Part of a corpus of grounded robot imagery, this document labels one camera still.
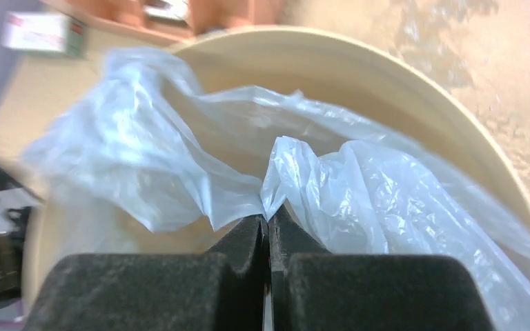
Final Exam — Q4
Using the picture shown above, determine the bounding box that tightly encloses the white mini stapler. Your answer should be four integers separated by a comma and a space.
144, 0, 189, 21

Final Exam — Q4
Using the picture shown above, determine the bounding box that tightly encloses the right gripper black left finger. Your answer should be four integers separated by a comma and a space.
24, 215, 266, 330

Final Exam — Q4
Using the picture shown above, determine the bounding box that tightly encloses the light blue plastic trash bag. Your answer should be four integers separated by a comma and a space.
23, 48, 530, 330

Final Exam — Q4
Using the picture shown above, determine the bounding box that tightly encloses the beige plastic trash bin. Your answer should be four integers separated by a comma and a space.
20, 25, 530, 307

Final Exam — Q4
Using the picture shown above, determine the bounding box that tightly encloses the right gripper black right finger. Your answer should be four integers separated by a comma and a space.
267, 208, 493, 330

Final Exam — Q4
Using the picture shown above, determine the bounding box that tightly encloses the pink plastic desk organizer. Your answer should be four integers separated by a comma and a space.
43, 0, 284, 45

